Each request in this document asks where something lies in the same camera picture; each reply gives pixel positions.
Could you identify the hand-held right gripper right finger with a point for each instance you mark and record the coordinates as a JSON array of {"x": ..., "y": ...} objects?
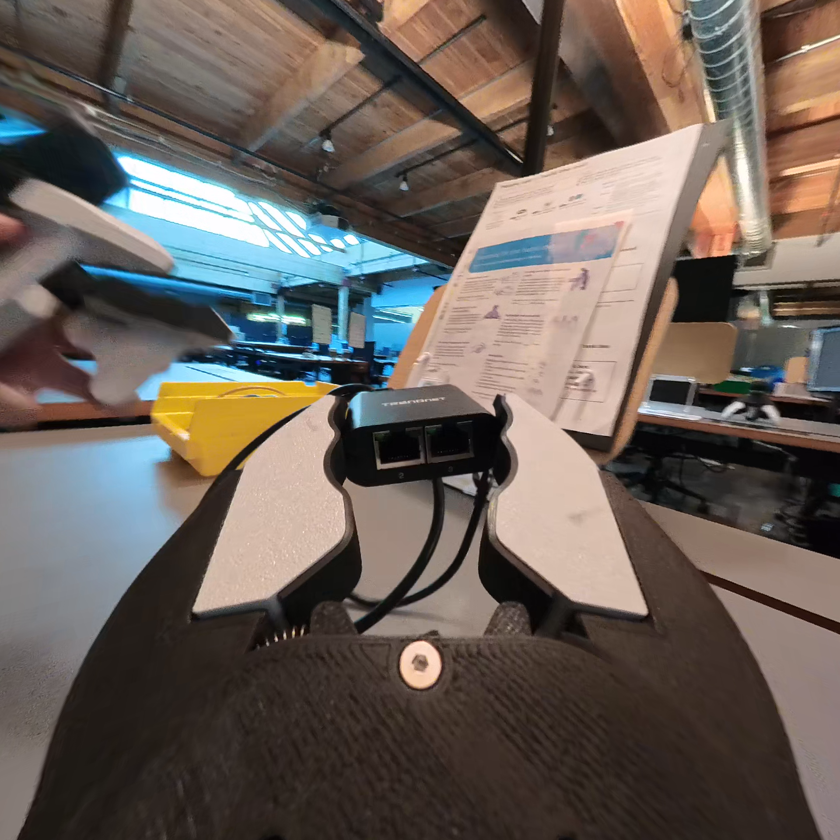
[{"x": 564, "y": 512}]

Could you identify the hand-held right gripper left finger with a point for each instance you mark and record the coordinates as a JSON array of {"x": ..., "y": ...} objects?
[{"x": 275, "y": 512}]

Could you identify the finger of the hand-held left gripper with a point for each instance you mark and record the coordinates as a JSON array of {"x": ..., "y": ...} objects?
[
  {"x": 98, "y": 233},
  {"x": 131, "y": 354}
]

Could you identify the yellow plastic bin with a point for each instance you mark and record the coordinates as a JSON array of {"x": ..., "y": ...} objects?
[{"x": 197, "y": 433}]

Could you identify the black ethernet splitter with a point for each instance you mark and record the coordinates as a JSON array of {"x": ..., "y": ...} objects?
[{"x": 420, "y": 407}]

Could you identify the grey desk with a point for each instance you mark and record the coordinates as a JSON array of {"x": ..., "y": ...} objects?
[{"x": 79, "y": 525}]

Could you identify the person's left hand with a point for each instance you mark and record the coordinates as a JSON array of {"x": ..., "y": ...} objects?
[{"x": 33, "y": 367}]

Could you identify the row of background tables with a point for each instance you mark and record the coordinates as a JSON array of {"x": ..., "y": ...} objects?
[{"x": 295, "y": 361}]

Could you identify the wooden document stand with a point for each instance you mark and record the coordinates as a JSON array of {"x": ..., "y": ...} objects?
[{"x": 646, "y": 367}]

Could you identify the tall whiteboard on stand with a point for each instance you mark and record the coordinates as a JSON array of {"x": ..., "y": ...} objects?
[
  {"x": 321, "y": 325},
  {"x": 356, "y": 330}
]

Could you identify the blue header printed sheet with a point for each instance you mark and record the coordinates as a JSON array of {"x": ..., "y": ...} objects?
[{"x": 525, "y": 315}]

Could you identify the wooden divider panel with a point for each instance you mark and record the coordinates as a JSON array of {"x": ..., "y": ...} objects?
[{"x": 695, "y": 351}]

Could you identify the ceiling projector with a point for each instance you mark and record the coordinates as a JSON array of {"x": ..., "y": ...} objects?
[{"x": 328, "y": 216}]

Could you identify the large white printed sheet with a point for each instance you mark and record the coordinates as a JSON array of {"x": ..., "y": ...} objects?
[{"x": 656, "y": 197}]

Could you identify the silver ventilation duct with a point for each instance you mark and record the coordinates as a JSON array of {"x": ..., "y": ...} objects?
[{"x": 728, "y": 98}]

